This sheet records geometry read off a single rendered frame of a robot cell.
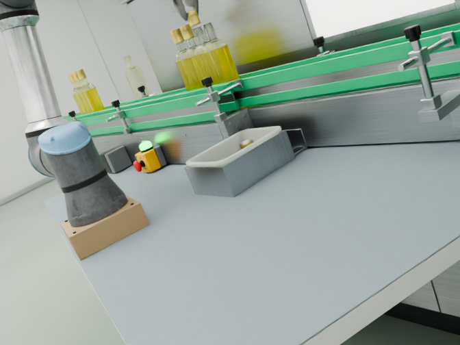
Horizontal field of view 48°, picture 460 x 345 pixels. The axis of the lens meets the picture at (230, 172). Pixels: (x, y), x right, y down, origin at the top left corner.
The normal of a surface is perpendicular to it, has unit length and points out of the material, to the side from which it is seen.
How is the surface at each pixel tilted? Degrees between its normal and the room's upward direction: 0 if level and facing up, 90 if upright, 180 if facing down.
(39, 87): 88
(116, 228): 90
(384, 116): 90
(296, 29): 90
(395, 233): 0
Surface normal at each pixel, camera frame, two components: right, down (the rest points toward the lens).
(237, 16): -0.72, 0.44
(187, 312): -0.35, -0.90
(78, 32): 0.59, 0.01
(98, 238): 0.42, 0.11
